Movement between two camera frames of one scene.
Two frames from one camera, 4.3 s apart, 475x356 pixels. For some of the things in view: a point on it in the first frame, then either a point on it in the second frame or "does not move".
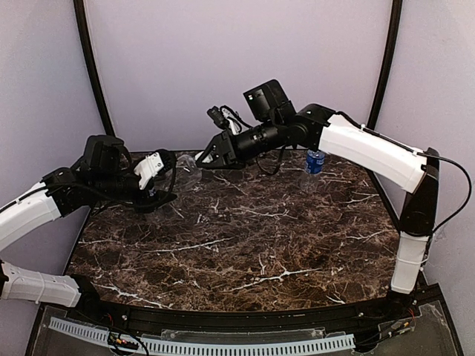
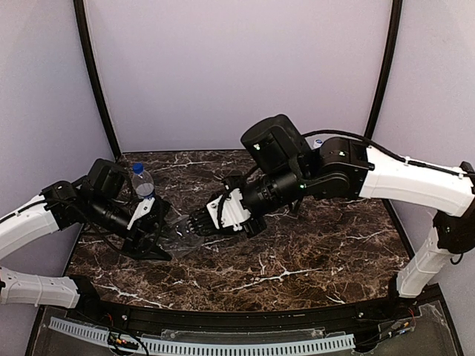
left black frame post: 80,11 does not move
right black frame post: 390,61 does not move
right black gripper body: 226,147 -> 250,225
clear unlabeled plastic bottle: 187,170 -> 177,238
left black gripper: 149,196 -> 149,228
